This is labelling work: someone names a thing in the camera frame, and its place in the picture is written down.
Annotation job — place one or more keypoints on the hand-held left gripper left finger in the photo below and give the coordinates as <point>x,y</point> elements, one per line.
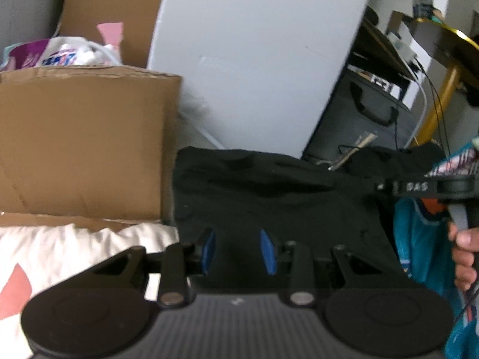
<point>209,250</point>

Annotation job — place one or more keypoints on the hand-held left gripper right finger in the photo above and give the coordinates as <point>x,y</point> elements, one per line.
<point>267,250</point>

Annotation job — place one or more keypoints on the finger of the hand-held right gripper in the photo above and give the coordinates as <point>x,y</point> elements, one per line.
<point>385,187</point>

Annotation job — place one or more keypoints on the plain black garment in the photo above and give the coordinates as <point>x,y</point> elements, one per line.
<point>262,194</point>

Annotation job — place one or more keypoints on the person's right hand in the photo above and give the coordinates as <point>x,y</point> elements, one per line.
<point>464,261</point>

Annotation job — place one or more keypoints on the wooden clothespin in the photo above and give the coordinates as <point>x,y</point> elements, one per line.
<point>355,149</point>

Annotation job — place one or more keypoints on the teal printed garment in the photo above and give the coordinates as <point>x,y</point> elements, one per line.
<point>419,239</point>

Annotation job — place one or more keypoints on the black suitcase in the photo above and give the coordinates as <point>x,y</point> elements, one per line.
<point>355,119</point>

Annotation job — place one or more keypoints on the gold legged table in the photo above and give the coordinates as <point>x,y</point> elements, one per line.
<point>445,93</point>

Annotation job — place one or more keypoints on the dark wooden shelf board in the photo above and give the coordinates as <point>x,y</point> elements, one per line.
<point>378,48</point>

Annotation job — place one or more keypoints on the white charger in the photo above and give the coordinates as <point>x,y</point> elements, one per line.
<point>402,46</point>

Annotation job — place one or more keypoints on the long brown cardboard panel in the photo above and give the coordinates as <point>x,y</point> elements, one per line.
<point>75,138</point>

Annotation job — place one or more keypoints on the small printed box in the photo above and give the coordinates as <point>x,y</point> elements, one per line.
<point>424,2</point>

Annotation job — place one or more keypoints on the pink paper sheet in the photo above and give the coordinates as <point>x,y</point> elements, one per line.
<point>110,33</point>

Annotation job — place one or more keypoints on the plastic bag of packets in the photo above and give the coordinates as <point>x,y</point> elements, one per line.
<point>56,54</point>

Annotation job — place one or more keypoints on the tall brown cardboard box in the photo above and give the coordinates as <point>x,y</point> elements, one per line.
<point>97,0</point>

